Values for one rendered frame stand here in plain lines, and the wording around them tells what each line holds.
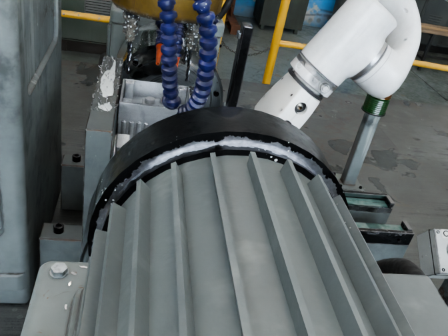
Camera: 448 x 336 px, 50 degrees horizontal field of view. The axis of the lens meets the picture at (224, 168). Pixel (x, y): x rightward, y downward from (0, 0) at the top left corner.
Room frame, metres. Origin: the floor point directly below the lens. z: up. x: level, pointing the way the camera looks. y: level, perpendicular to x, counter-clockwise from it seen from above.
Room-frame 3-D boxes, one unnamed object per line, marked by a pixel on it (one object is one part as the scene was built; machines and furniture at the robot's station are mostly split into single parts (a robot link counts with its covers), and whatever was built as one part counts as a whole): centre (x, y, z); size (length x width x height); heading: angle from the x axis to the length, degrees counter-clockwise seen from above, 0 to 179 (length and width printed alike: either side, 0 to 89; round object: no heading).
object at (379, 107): (1.20, -0.35, 1.05); 0.06 x 0.06 x 0.04
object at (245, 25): (0.94, 0.01, 1.12); 0.04 x 0.03 x 0.26; 103
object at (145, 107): (0.77, 0.14, 1.11); 0.12 x 0.11 x 0.07; 103
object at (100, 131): (0.75, 0.26, 0.97); 0.30 x 0.11 x 0.34; 13
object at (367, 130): (1.20, -0.35, 1.01); 0.08 x 0.08 x 0.42; 13
